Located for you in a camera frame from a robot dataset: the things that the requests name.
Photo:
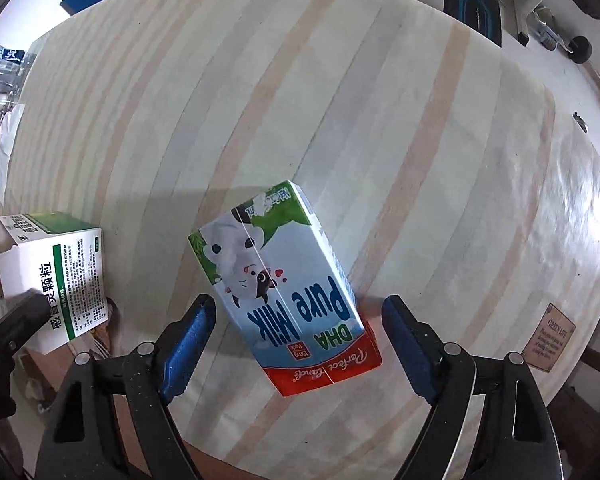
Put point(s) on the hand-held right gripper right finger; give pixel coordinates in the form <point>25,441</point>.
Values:
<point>410,350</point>

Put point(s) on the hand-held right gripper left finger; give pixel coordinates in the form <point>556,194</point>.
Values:
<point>187,350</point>

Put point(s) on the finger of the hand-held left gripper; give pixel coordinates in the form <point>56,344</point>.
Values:
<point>20,315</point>

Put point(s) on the white green medicine box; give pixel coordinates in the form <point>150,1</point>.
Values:
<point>60,280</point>

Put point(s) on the milk carton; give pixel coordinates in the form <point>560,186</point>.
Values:
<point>280,290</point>

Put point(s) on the striped tablecloth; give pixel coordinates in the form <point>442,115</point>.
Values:
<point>330,135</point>

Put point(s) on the black wheel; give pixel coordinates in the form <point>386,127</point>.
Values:
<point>581,50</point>

